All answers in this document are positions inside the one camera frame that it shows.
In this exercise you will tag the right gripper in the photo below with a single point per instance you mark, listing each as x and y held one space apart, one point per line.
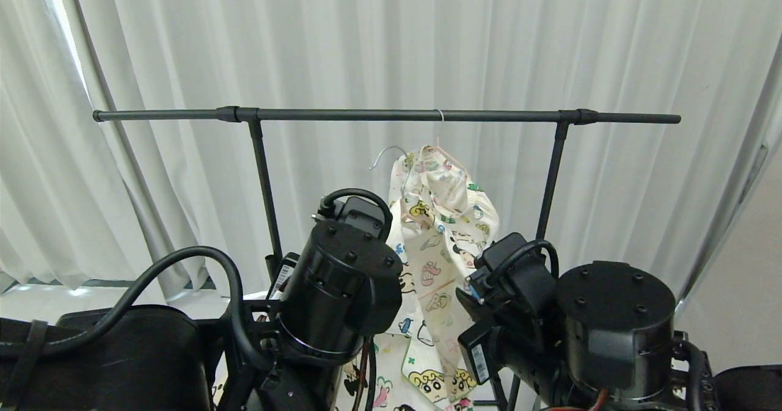
519 356

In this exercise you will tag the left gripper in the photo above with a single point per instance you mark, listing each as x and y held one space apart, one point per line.
282 276

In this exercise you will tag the cream printed garment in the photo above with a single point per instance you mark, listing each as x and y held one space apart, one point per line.
427 338
479 228

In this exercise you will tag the pink clothes hanger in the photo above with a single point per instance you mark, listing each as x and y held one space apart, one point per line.
382 152
438 118

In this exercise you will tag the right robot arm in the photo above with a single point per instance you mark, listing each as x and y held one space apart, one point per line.
611 319

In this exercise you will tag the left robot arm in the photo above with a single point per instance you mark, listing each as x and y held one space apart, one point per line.
342 289

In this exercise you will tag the black clothes rack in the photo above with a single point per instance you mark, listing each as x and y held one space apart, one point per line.
366 115

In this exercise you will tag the white curtain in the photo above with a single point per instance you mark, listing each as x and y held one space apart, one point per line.
366 32

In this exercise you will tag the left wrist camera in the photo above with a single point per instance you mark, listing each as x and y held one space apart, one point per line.
360 215

